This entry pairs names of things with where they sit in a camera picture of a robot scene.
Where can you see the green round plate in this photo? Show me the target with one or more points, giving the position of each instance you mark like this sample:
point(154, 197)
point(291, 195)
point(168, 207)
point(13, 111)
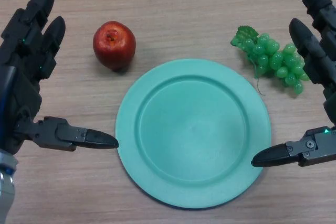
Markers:
point(193, 134)

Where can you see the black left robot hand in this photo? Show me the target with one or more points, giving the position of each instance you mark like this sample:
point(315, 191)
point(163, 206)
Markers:
point(23, 58)

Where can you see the green grape bunch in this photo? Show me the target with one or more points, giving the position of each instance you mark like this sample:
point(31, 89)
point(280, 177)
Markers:
point(278, 60)

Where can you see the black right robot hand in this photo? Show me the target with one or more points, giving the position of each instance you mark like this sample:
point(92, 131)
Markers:
point(321, 51)

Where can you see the red apple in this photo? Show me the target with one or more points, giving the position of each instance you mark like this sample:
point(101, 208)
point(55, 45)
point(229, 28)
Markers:
point(114, 45)

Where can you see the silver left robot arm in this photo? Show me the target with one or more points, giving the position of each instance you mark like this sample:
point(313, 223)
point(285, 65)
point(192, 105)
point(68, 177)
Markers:
point(6, 182)

